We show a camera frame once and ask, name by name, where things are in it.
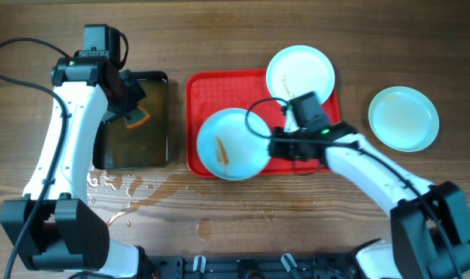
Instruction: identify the white plate with brown streak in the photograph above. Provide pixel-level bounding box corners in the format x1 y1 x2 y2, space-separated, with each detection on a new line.
196 108 271 181

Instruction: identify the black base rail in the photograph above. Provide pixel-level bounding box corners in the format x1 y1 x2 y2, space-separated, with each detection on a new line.
149 253 361 279

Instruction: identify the black water tray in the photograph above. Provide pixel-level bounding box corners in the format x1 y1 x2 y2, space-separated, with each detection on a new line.
92 71 169 170

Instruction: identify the red plastic tray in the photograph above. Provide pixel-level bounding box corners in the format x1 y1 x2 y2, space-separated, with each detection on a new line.
185 69 340 178

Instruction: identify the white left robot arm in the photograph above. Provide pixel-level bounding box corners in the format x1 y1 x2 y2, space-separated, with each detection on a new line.
0 57 150 278

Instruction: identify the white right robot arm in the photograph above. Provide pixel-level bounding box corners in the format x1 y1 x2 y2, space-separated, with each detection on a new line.
268 122 470 278

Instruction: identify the white plate with sauce squiggle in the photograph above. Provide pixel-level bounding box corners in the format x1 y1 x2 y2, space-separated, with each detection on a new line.
266 45 336 105

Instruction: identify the orange green sponge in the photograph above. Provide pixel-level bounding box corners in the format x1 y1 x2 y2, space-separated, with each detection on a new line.
125 105 150 129

